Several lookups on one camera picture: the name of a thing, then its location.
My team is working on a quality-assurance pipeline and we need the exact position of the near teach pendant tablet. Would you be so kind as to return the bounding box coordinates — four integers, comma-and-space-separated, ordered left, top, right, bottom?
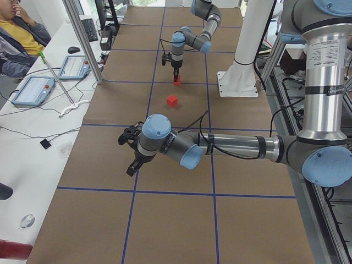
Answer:
11, 76, 56, 107

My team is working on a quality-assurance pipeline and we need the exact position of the far teach pendant tablet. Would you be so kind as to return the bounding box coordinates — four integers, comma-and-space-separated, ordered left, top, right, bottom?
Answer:
58, 55, 90, 80

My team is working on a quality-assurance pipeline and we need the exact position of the black power adapter box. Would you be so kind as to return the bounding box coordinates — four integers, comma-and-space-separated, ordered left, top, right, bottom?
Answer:
100, 25, 117, 51

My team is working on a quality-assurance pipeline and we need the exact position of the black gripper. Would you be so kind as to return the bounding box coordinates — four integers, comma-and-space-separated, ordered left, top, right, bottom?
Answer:
126, 149, 156, 177
171, 53, 183, 78

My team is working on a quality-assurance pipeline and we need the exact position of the black computer mouse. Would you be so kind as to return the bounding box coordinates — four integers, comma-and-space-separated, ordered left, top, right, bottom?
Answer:
68, 46, 80, 54

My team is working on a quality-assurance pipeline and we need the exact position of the seated person yellow shirt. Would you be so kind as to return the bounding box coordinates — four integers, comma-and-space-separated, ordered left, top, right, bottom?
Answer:
1, 0, 51, 79

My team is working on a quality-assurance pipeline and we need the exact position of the white camera pedestal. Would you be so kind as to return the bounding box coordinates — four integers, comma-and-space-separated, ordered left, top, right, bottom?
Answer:
217, 0, 276, 97

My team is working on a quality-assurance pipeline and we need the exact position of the aluminium frame post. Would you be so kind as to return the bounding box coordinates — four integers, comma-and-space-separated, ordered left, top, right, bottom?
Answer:
62, 0, 103, 84

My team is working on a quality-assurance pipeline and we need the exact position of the aluminium frame rack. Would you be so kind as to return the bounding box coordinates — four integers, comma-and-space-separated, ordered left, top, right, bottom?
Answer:
262, 36, 351, 263

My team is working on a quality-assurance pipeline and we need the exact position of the green tipped metal rod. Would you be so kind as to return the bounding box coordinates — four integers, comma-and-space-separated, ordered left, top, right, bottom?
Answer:
38, 51, 75, 105

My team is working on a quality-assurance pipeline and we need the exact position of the red cylinder object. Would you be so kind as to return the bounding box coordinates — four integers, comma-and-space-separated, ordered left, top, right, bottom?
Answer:
1, 240, 33, 261

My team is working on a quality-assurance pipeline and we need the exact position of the clear plastic small container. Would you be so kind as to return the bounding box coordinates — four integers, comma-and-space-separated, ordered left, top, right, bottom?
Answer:
57, 141, 73, 158

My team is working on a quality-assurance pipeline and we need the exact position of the red cube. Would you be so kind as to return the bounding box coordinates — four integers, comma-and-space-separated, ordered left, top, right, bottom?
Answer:
167, 95, 178, 107
173, 75, 181, 86

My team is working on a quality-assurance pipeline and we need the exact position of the small black square device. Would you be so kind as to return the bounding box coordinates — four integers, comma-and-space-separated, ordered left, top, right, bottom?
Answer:
40, 139, 52, 150

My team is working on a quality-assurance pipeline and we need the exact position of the teach pendant tablet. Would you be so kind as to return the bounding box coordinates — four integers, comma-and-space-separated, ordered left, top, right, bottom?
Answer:
11, 76, 56, 107
58, 55, 90, 80

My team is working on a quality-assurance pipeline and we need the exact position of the white curved plastic holder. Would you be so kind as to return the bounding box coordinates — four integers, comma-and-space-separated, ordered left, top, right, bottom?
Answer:
58, 100, 90, 118

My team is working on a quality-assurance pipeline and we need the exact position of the black keyboard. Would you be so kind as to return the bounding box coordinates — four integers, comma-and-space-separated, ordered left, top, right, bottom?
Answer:
81, 18, 98, 42

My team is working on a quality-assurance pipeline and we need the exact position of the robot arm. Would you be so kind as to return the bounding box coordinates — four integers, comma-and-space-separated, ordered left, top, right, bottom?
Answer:
162, 1, 222, 85
119, 8, 292, 195

